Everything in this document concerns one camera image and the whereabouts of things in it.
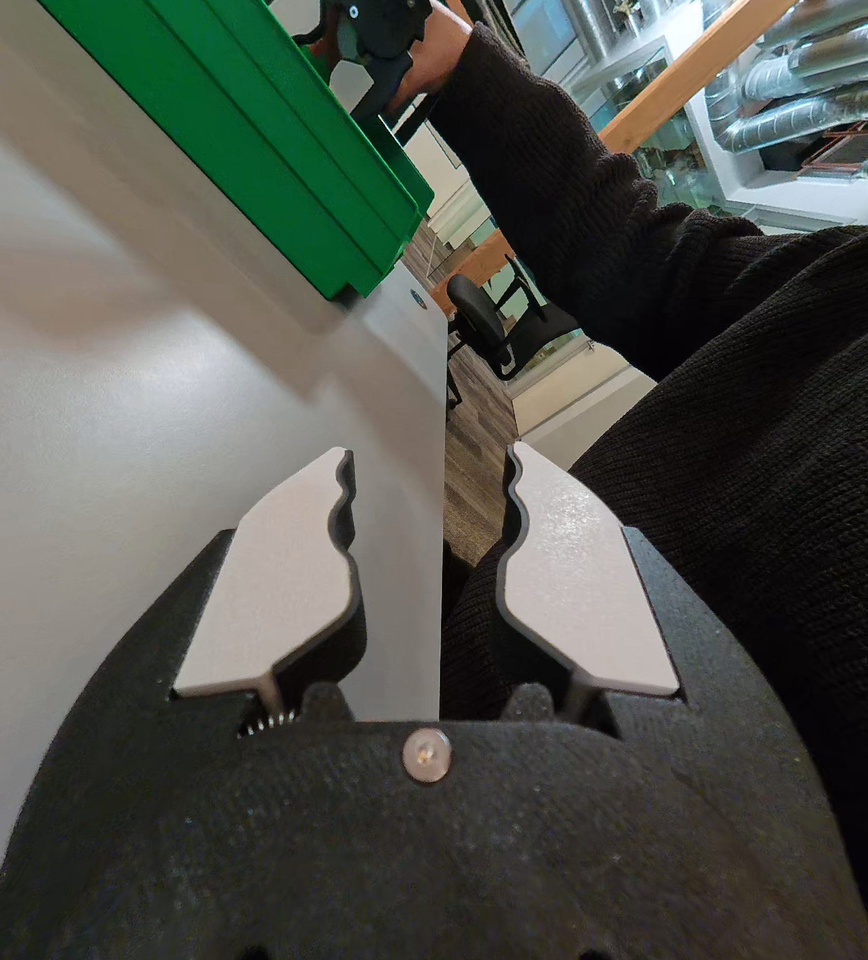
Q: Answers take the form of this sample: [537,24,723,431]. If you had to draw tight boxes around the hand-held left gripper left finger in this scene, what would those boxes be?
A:
[172,447,368,714]

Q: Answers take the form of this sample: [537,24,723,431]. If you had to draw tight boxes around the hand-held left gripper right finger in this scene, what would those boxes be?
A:
[495,441,683,724]

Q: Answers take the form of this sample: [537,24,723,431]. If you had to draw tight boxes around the green plastic bin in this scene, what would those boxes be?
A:
[36,0,435,303]

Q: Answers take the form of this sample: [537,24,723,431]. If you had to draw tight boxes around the person's right forearm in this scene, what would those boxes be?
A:
[430,22,765,380]

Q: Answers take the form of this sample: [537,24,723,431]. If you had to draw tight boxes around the person's right hand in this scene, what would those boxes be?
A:
[385,9,474,114]

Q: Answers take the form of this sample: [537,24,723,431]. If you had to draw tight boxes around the person's black sweater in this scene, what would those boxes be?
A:
[440,221,868,960]

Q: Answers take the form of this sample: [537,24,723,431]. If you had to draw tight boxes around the black office chair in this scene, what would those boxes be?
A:
[445,255,581,410]

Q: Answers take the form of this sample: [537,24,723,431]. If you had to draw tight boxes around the wooden beam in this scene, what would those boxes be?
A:
[430,0,799,312]

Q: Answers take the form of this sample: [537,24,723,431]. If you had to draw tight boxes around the silver metal ducts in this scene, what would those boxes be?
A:
[704,0,868,155]

